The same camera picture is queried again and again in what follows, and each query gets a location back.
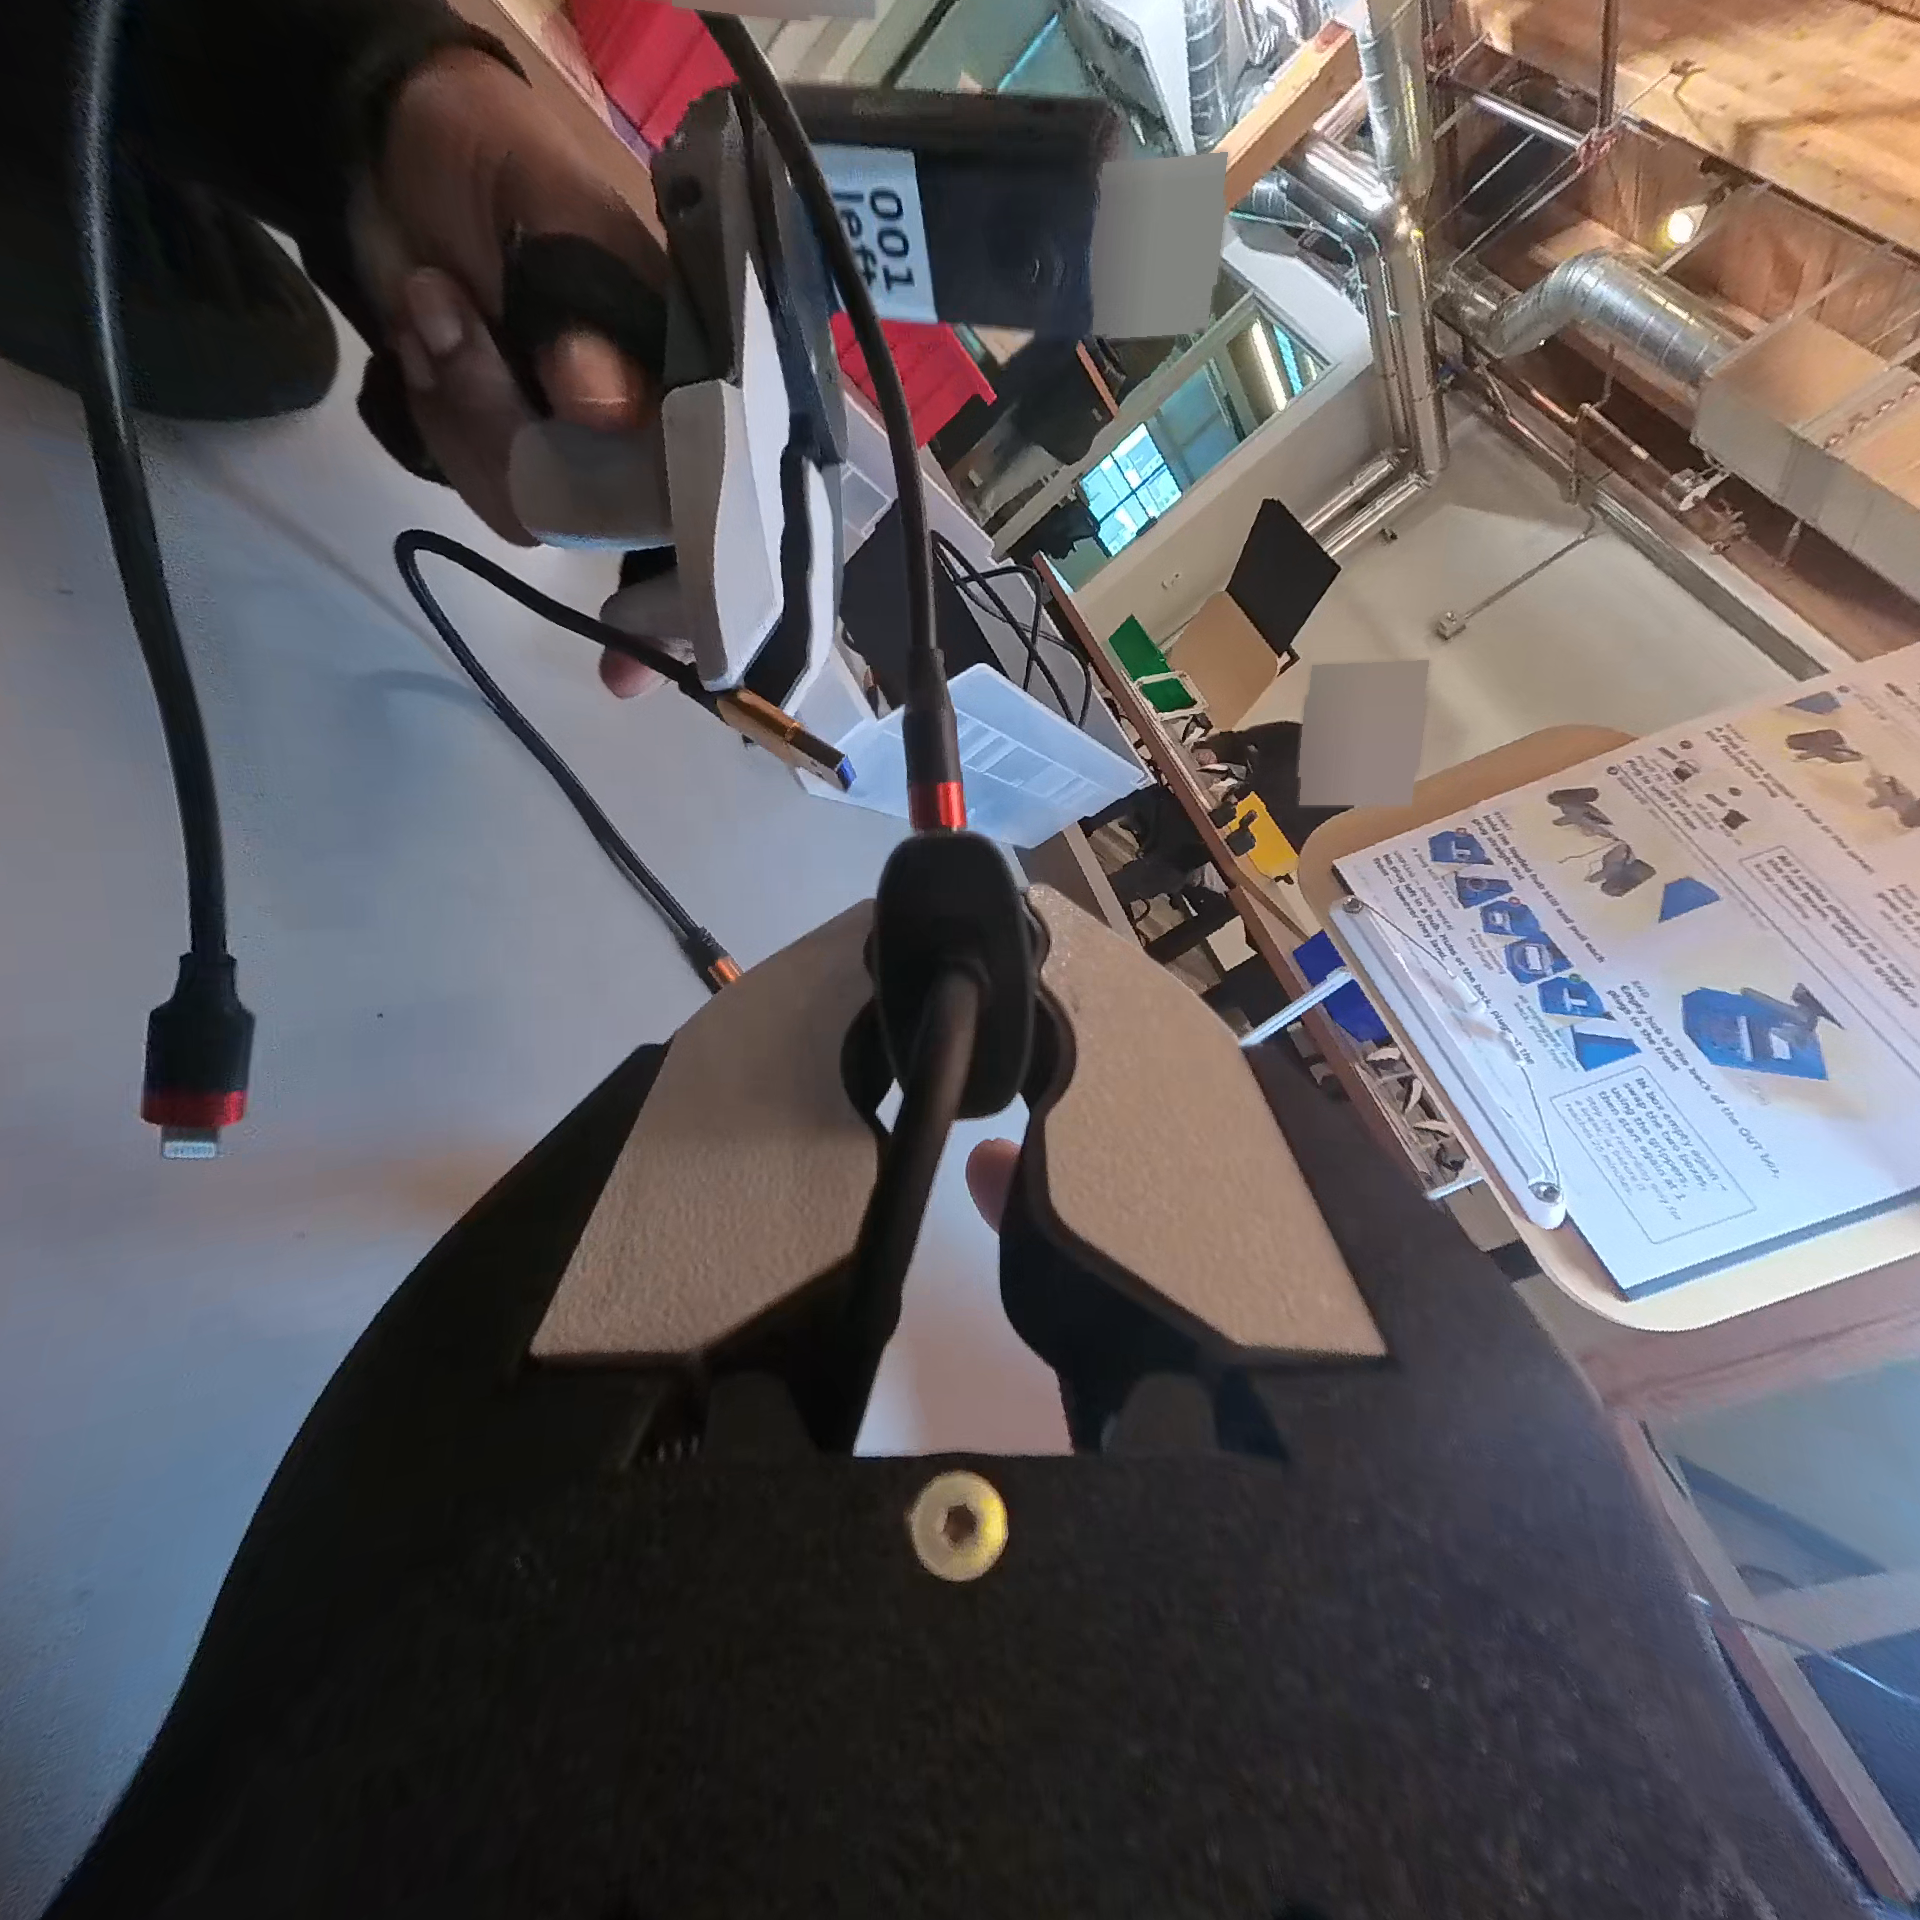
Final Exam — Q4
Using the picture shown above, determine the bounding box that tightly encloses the person's left hand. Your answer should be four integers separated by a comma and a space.
349, 47, 706, 701

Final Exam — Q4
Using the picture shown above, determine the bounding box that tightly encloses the blue box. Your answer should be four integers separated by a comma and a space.
1288, 930, 1390, 1037

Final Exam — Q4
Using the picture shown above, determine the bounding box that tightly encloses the printed sign board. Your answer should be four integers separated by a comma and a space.
1295, 644, 1920, 1337

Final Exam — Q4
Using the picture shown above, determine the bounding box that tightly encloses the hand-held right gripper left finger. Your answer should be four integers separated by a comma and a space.
527, 900, 902, 1448

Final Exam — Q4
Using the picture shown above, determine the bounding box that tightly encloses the black cable with grey plug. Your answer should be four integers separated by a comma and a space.
848, 967, 984, 1454

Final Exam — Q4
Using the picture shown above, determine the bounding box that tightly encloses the silver air duct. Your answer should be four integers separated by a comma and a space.
1485, 246, 1920, 557

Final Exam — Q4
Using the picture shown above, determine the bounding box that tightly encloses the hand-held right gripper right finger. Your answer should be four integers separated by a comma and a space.
995, 881, 1390, 1444

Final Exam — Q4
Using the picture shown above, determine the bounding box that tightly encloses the black cable with orange plugs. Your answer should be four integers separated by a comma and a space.
393, 527, 859, 993

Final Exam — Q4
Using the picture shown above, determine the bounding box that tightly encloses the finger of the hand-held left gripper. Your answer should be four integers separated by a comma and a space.
662, 255, 793, 687
749, 119, 885, 740

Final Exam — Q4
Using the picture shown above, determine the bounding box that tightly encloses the red ribbed bin white label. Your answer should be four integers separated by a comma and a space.
566, 0, 741, 153

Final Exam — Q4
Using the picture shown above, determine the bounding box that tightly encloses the black cable with red plugs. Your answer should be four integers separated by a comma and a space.
59, 0, 965, 1167

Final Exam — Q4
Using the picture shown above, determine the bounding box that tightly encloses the clear plastic bin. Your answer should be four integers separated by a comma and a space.
808, 660, 1161, 852

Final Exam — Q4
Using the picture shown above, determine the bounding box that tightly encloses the person's left forearm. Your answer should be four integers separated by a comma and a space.
0, 0, 527, 429

